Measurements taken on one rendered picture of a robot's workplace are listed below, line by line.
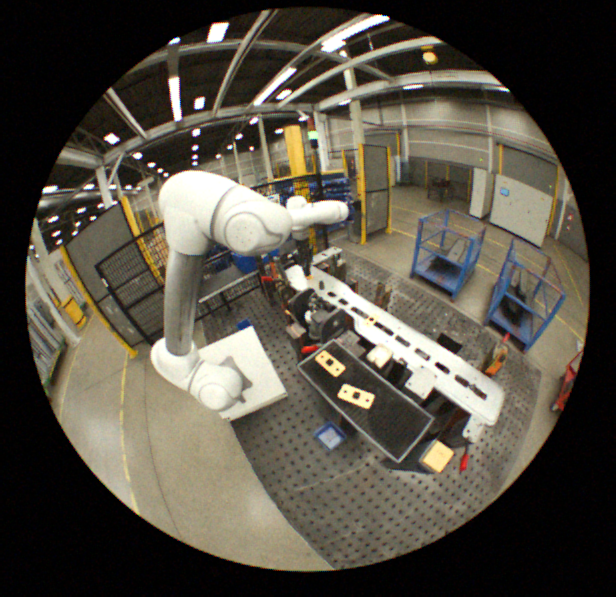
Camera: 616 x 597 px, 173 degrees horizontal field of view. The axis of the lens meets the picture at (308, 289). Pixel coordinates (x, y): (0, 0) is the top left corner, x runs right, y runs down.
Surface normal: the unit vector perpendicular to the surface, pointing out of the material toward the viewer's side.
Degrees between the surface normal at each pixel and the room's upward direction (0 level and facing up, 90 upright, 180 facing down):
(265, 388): 44
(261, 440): 0
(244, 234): 82
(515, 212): 90
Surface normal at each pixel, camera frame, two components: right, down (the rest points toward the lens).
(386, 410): -0.14, -0.78
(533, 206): -0.82, 0.43
